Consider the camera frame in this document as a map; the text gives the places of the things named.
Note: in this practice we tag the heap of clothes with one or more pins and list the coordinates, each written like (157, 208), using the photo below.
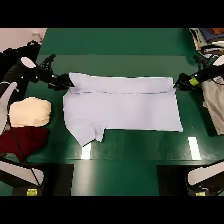
(208, 38)

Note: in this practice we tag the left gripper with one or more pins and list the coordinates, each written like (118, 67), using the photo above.
(61, 81)

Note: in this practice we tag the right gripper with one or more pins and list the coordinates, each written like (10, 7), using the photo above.
(185, 81)

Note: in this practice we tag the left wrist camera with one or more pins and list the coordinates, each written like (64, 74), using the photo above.
(49, 62)

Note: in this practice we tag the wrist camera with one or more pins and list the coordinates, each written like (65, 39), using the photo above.
(200, 62)
(49, 62)

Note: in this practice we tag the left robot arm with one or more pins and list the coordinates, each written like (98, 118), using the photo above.
(9, 96)

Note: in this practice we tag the grey garment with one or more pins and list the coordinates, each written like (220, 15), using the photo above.
(215, 103)

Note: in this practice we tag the white T-shirt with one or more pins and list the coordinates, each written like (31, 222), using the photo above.
(123, 106)

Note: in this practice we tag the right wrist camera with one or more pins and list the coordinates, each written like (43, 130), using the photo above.
(200, 62)

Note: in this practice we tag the cream garment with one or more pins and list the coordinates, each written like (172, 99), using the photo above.
(30, 112)

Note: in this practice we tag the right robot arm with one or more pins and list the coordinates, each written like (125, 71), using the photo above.
(213, 70)

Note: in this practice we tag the dark red garment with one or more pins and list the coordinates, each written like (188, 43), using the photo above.
(31, 140)

